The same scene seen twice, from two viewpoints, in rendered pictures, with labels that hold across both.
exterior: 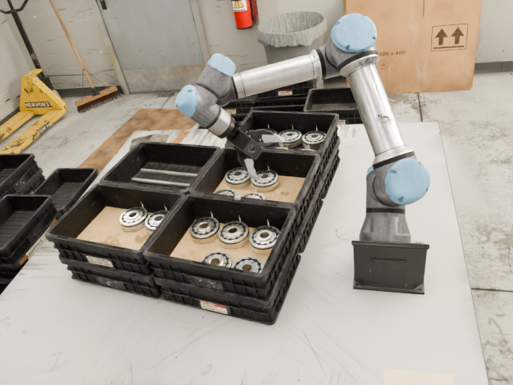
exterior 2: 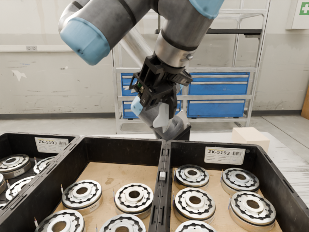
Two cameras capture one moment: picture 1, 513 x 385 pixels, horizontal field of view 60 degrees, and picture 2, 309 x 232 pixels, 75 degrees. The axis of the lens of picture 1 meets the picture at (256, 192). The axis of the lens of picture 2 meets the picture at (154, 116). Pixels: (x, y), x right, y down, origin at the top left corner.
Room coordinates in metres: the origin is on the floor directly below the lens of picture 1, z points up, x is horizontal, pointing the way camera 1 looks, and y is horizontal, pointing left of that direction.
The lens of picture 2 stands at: (1.33, 0.43, 1.25)
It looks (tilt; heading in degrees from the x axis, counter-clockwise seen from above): 21 degrees down; 248
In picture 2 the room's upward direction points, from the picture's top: straight up
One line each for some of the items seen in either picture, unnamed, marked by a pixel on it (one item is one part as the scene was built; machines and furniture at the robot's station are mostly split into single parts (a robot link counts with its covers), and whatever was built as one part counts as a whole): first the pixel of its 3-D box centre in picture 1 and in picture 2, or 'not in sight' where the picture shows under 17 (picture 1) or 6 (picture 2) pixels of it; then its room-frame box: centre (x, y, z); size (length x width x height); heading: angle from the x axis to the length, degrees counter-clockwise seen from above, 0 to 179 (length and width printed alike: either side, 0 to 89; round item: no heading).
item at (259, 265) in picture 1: (246, 269); (240, 178); (0.91, 0.07, 0.86); 0.10 x 0.10 x 0.01
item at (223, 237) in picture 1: (233, 231); (194, 202); (1.08, 0.10, 0.86); 0.10 x 0.10 x 0.01
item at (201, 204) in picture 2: (233, 231); (194, 200); (1.08, 0.10, 0.86); 0.05 x 0.05 x 0.01
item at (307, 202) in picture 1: (258, 186); (105, 192); (1.29, -0.01, 0.87); 0.40 x 0.30 x 0.11; 62
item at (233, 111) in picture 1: (237, 112); not in sight; (3.02, 0.03, 0.31); 0.40 x 0.30 x 0.34; 71
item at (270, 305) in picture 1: (230, 267); not in sight; (1.02, 0.13, 0.76); 0.40 x 0.30 x 0.12; 62
